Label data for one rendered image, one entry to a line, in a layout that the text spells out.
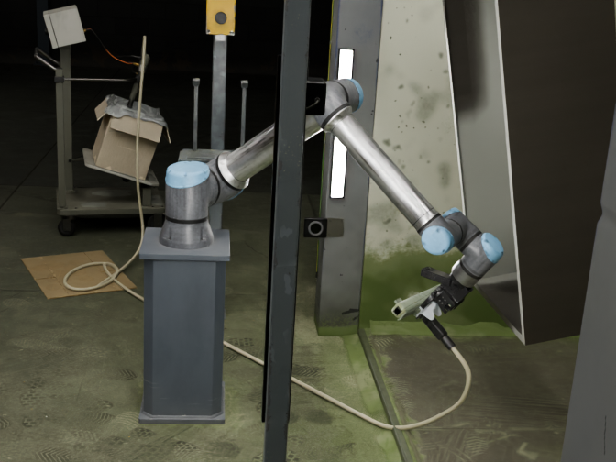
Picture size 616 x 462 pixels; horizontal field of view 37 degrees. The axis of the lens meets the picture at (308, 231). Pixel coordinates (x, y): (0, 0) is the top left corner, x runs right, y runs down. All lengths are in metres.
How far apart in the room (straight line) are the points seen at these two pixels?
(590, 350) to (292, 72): 0.90
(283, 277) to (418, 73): 2.06
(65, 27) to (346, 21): 2.11
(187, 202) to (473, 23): 1.19
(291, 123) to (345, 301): 2.28
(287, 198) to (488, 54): 1.65
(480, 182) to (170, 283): 1.21
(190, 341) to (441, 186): 1.36
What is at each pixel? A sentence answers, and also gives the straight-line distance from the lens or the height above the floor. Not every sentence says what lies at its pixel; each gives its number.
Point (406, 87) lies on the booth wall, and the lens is 3.86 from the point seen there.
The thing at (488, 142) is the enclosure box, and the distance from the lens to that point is 3.45.
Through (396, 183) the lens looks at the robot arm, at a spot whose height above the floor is 0.98.
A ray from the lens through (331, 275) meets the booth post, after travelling 4.01.
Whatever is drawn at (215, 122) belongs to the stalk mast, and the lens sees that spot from 4.02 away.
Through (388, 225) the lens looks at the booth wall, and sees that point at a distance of 3.98.
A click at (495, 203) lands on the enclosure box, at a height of 0.77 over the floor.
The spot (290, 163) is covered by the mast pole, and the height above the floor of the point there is 1.22.
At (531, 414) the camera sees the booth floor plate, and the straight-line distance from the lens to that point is 3.56.
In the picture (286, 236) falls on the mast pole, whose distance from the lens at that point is 1.90.
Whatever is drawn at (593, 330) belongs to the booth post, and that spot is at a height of 1.21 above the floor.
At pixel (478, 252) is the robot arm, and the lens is 2.88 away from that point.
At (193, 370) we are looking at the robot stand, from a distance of 3.28.
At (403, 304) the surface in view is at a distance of 2.97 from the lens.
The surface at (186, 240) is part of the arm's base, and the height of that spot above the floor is 0.67.
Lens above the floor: 1.63
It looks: 17 degrees down
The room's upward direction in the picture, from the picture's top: 3 degrees clockwise
